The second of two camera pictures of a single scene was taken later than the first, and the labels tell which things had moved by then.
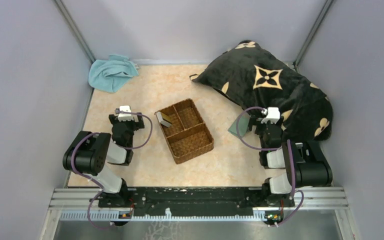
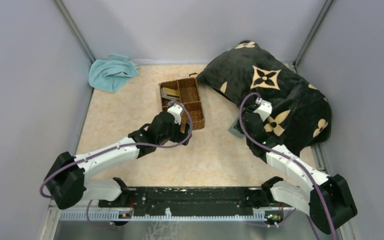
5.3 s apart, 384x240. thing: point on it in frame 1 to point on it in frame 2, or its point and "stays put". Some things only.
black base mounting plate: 197,201 stays put
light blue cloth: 112,74 stays put
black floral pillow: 257,78 stays put
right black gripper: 255,121 to 245,110
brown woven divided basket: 189,137 to 189,95
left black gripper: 137,124 to 179,136
